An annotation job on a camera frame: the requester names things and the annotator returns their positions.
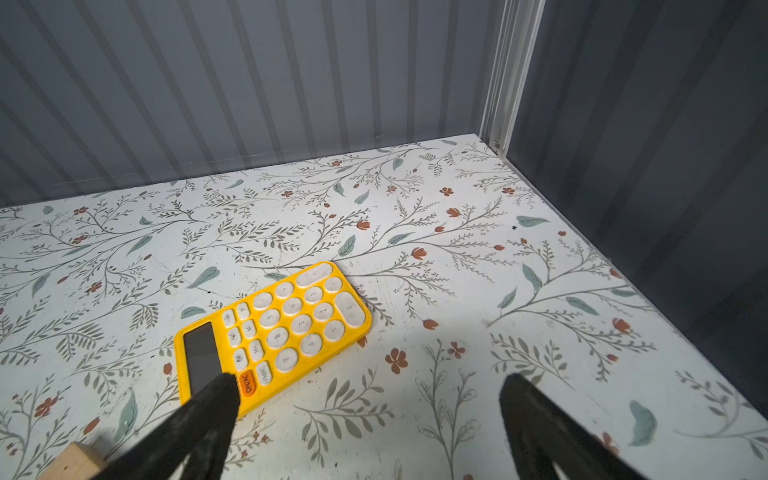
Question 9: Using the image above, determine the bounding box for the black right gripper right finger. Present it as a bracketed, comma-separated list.
[499, 374, 643, 479]

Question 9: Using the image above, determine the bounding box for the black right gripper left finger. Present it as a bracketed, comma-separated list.
[95, 373, 240, 479]

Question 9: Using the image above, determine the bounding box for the arched natural wood block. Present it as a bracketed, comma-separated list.
[38, 442, 107, 480]

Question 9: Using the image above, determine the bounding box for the yellow calculator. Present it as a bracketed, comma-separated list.
[174, 261, 373, 415]

